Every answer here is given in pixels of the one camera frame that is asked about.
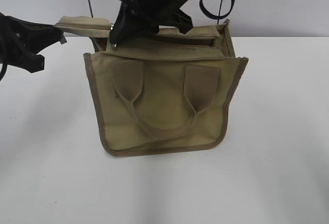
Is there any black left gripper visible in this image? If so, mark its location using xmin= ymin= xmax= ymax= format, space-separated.
xmin=1 ymin=14 xmax=67 ymax=74

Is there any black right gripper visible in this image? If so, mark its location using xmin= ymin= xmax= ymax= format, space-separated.
xmin=114 ymin=0 xmax=193 ymax=45

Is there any yellow canvas tote bag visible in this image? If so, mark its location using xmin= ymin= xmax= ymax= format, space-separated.
xmin=56 ymin=16 xmax=248 ymax=157

